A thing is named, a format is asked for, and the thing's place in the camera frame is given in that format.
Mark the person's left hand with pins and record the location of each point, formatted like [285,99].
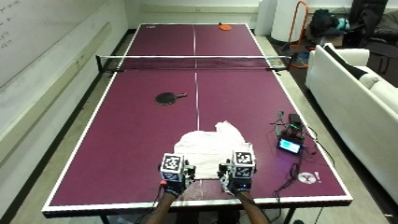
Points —
[178,186]

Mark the black cushion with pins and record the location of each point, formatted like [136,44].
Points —
[346,63]

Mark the black office chair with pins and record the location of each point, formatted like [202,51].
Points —
[370,21]

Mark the orange metal frame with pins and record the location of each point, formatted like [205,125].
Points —
[298,29]

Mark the whiteboard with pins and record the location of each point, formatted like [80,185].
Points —
[37,34]

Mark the white marker cube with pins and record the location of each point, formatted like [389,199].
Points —
[242,164]
[172,167]

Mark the orange table tennis paddle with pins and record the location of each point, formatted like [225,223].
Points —
[225,27]

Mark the small screen device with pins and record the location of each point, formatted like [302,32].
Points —
[290,145]

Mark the black backpack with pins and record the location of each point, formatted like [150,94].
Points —
[323,22]

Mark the white cloth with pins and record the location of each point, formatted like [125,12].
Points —
[213,146]

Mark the white sofa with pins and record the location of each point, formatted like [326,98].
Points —
[355,102]

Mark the black power adapter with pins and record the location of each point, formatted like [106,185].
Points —
[294,118]

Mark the black table tennis paddle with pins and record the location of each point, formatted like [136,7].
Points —
[166,98]

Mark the person's right hand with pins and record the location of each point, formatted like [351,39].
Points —
[233,186]

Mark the table tennis net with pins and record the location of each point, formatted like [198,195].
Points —
[194,63]

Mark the white cylindrical column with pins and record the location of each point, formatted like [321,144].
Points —
[290,18]

